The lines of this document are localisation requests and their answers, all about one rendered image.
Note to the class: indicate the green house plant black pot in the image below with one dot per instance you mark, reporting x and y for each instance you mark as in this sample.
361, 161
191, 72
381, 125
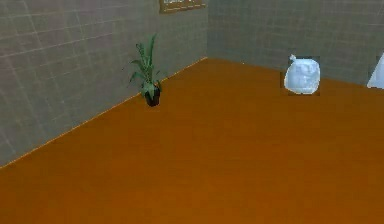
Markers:
147, 80

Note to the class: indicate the white tied garbage bag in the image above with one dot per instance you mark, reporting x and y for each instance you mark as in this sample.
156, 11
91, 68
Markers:
302, 76

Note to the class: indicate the white bathroom fixture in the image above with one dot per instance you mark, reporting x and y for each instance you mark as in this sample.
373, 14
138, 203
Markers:
378, 76

